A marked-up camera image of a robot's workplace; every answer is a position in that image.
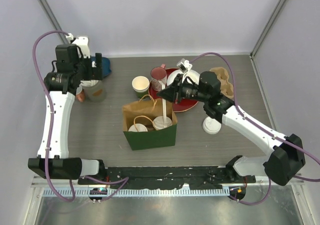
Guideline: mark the green brown paper bag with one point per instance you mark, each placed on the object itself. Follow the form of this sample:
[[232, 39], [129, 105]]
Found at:
[[144, 111]]

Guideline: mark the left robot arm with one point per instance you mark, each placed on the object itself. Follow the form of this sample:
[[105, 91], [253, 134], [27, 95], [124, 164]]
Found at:
[[73, 65]]

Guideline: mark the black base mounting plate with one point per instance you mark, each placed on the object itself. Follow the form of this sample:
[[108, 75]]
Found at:
[[174, 177]]

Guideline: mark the pink floral mug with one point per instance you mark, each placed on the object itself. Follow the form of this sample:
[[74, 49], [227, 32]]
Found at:
[[158, 77]]

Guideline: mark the brown cardboard cup carrier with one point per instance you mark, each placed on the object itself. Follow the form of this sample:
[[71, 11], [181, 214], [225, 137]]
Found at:
[[226, 87]]

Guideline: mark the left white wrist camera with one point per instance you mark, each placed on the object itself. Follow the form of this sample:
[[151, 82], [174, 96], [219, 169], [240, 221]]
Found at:
[[81, 41]]

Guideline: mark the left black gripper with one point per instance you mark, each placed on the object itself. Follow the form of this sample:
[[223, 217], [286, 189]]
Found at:
[[98, 64]]

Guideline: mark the blue cloth pouch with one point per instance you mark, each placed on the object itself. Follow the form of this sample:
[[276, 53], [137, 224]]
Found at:
[[106, 65]]

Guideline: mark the white slotted cable duct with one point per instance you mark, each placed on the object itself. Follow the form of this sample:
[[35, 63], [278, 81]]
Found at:
[[185, 191]]

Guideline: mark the red round tray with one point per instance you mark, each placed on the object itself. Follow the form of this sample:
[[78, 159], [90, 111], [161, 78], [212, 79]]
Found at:
[[183, 106]]

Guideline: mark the white plastic cup lid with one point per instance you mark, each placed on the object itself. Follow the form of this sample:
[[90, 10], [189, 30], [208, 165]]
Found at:
[[160, 123]]

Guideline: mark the green paper cups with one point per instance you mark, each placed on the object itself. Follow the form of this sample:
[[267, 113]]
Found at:
[[140, 85]]

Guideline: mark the small pink paper cup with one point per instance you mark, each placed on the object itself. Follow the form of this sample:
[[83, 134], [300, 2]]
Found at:
[[80, 95]]

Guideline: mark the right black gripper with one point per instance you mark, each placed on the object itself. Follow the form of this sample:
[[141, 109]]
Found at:
[[173, 93]]

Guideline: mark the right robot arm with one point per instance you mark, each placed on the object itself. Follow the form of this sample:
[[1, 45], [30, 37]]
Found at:
[[282, 158]]

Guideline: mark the white plastic spoon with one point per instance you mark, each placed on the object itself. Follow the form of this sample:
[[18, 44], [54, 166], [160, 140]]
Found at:
[[164, 107]]

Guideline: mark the grey mug orange logo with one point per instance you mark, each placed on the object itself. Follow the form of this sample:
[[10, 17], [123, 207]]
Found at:
[[94, 90]]

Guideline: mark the white paper plate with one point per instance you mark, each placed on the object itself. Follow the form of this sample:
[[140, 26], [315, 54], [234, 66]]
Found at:
[[172, 73]]

